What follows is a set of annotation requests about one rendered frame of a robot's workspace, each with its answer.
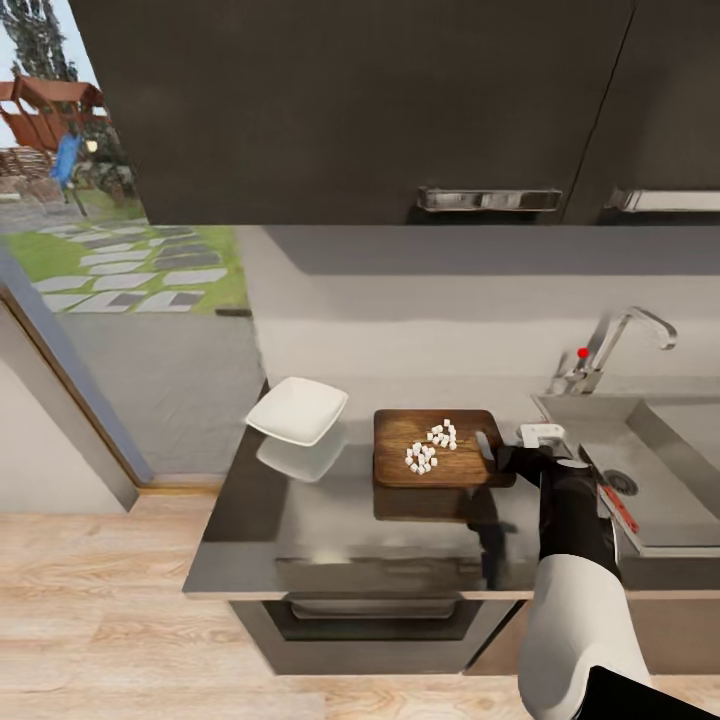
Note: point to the drop in sink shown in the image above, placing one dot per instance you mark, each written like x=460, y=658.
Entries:
x=664, y=448

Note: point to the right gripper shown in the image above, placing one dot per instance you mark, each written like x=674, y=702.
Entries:
x=513, y=459

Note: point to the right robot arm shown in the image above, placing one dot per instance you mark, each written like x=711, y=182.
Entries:
x=580, y=658

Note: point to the cutting board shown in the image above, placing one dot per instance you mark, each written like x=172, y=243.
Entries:
x=398, y=431

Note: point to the fixed window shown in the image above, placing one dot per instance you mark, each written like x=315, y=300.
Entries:
x=148, y=328

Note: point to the dishwasher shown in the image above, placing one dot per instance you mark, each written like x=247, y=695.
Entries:
x=370, y=637

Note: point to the parer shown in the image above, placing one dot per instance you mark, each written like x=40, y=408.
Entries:
x=609, y=491

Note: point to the bowl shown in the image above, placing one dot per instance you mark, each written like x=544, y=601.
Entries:
x=298, y=411

